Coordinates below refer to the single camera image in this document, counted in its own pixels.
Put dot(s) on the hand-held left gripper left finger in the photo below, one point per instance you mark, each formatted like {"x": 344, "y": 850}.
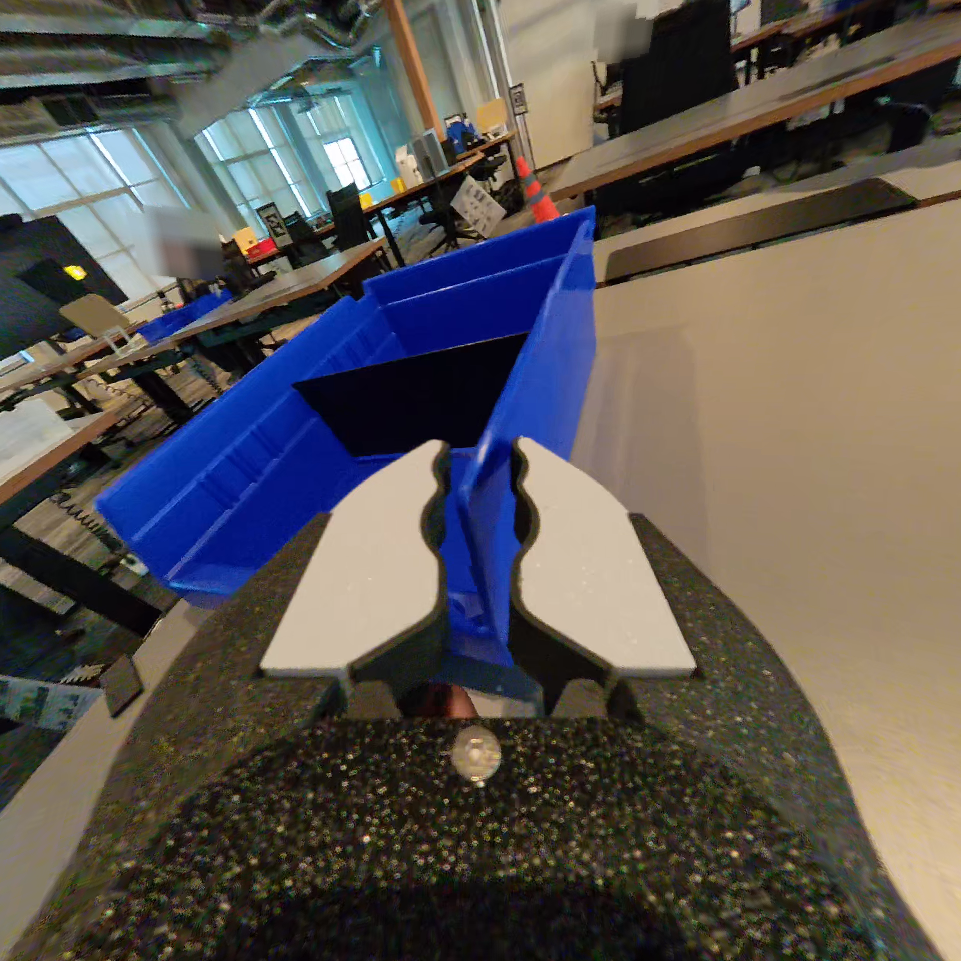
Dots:
{"x": 361, "y": 578}

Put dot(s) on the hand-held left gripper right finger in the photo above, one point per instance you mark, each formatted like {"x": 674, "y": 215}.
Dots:
{"x": 601, "y": 578}

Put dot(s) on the blue plastic storage bin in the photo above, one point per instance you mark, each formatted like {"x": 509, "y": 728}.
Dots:
{"x": 241, "y": 481}

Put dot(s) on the black bin divider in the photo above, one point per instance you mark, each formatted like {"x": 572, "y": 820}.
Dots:
{"x": 406, "y": 394}

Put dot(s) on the small blue bin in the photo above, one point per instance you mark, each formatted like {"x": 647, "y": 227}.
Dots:
{"x": 188, "y": 316}

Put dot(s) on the beige chair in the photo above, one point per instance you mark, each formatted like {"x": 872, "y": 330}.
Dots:
{"x": 93, "y": 319}

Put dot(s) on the orange traffic cone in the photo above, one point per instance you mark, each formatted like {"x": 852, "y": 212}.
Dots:
{"x": 536, "y": 192}

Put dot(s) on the long wooden desk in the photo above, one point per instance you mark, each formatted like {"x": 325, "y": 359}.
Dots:
{"x": 751, "y": 105}

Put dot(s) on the metal ventilation duct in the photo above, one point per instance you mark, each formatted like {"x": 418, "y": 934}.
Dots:
{"x": 180, "y": 60}

